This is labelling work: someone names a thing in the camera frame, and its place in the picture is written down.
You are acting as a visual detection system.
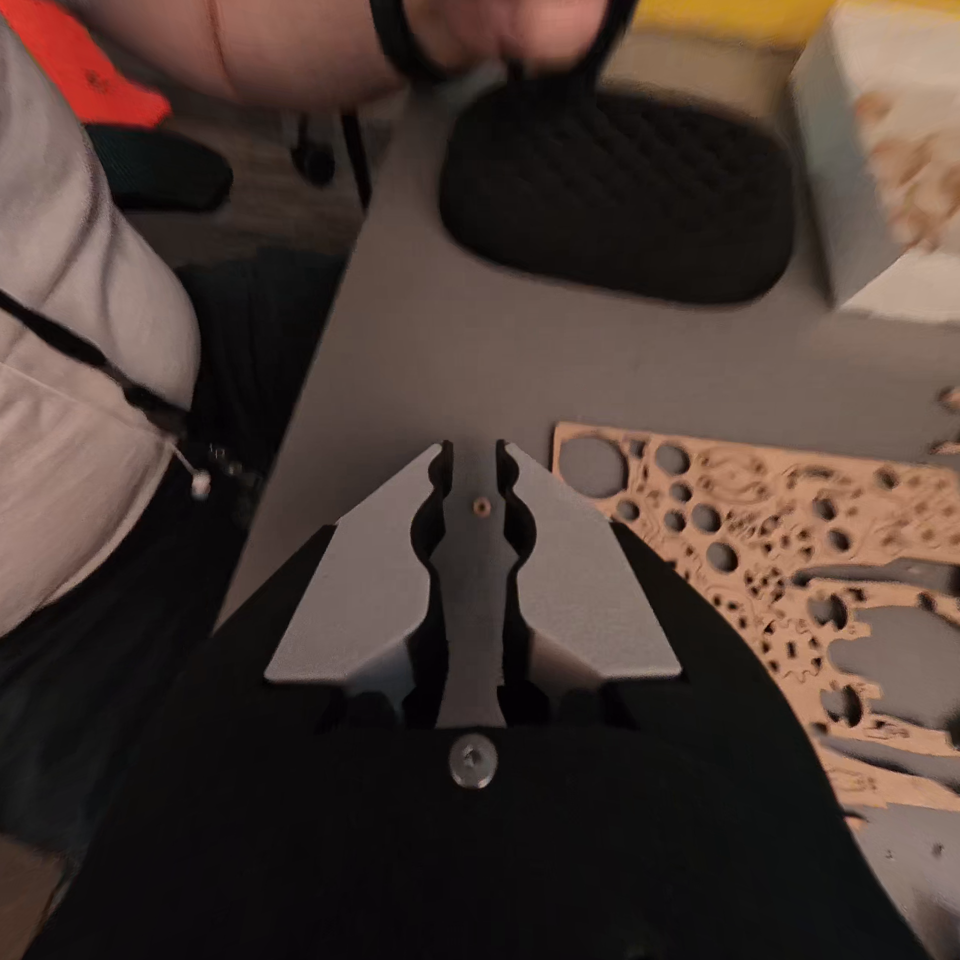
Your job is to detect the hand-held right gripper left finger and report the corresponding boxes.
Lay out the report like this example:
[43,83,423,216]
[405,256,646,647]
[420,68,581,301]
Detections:
[264,441,455,690]

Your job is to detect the yellow plastic bin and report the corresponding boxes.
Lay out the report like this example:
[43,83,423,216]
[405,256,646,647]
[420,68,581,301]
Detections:
[630,0,837,48]

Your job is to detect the white printed box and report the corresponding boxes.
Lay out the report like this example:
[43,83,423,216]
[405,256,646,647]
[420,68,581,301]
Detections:
[789,0,960,327]

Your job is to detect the black lanyard cord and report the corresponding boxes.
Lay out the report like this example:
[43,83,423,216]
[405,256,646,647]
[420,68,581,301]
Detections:
[0,291,190,440]

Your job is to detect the person's left hand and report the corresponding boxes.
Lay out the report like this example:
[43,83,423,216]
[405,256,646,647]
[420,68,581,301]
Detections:
[405,0,615,75]

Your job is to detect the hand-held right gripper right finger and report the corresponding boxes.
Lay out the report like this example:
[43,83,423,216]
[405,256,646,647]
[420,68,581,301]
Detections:
[495,439,684,690]

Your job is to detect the dark chair seat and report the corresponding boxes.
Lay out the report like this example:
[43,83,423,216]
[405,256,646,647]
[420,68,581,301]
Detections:
[82,123,235,213]

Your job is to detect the orange cloth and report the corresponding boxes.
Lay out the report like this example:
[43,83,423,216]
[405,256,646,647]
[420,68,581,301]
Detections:
[18,0,174,127]

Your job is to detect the person's white shirt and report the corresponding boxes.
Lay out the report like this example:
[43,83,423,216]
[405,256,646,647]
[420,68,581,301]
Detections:
[0,15,204,639]

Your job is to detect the plywood sheet with round holes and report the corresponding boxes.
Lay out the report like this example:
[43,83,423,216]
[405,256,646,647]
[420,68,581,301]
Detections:
[551,420,960,830]

